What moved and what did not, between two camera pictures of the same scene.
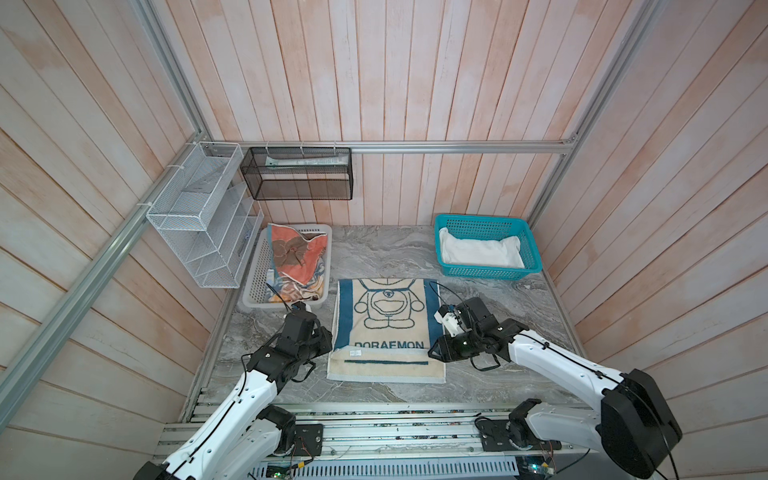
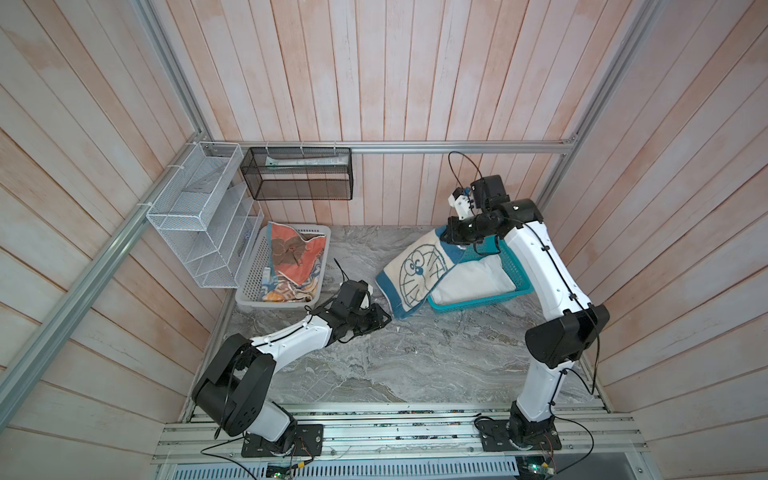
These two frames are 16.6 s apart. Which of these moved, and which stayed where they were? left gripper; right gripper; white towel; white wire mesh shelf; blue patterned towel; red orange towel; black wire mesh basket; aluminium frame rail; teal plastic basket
Moved: left gripper; blue patterned towel; teal plastic basket; right gripper; white towel
Stayed: black wire mesh basket; white wire mesh shelf; red orange towel; aluminium frame rail
